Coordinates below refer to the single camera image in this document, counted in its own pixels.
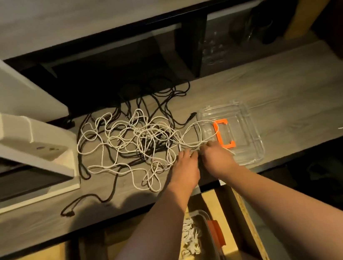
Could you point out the person's left hand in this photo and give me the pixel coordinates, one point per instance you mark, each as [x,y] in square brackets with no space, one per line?
[183,172]

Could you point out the person's right hand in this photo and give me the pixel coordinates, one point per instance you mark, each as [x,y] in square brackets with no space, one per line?
[216,160]

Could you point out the clear container drawer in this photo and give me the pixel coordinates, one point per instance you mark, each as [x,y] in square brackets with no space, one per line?
[210,255]

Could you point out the person's left forearm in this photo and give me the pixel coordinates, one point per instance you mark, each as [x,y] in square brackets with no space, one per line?
[149,251]

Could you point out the person's right forearm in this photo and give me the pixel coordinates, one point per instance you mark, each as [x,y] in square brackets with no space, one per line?
[303,218]

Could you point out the grey wooden bar counter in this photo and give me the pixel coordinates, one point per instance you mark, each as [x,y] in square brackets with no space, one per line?
[111,10]

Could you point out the white touchscreen monitor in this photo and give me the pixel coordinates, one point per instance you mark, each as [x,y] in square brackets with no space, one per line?
[8,134]

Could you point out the flat cardboard sheet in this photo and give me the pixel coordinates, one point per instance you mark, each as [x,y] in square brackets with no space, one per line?
[312,6]

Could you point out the white customer display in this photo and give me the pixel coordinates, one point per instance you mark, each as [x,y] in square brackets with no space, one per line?
[2,87]

